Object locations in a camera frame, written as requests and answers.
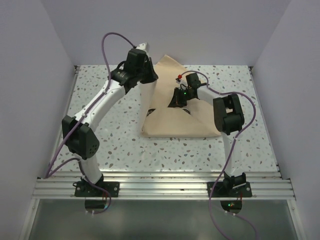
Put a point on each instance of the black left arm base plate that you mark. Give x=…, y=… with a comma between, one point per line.
x=84, y=189

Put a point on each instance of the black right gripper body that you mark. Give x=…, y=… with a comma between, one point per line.
x=185, y=97

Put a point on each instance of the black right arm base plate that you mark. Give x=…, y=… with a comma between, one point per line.
x=221, y=191

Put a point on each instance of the beige cloth mat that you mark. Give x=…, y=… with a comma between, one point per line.
x=157, y=120

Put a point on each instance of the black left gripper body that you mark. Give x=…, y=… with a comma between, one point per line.
x=146, y=74

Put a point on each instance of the stainless steel tray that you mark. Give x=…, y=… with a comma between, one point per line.
x=187, y=110

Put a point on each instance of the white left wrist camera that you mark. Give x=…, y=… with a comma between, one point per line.
x=144, y=47

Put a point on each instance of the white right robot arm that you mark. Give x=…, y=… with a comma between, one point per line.
x=228, y=119

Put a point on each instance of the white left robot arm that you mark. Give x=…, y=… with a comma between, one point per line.
x=79, y=130

